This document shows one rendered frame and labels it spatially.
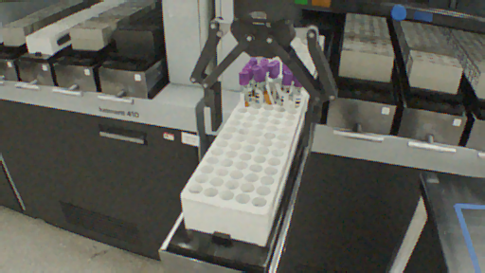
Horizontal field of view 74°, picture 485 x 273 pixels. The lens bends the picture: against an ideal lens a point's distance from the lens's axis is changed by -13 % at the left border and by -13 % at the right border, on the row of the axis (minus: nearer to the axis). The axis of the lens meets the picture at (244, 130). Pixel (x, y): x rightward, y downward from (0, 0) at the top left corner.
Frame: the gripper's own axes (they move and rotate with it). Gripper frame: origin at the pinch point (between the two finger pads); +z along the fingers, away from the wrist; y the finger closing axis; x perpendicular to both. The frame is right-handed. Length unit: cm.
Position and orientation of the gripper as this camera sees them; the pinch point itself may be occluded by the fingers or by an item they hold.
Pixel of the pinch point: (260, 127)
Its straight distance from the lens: 53.5
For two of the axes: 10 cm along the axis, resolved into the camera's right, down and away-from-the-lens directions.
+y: 9.6, 1.5, -2.4
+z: 0.0, 8.4, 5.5
